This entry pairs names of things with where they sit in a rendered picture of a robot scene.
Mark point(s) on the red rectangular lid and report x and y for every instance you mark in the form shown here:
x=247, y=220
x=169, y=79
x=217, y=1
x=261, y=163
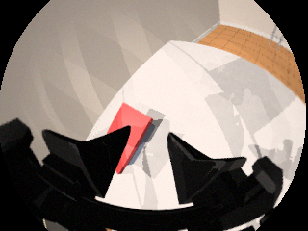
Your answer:
x=139, y=123

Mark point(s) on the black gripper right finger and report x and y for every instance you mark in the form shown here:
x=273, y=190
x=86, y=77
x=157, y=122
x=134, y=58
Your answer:
x=192, y=171

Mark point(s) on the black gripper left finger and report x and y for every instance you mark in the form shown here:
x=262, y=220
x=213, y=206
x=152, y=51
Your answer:
x=97, y=158

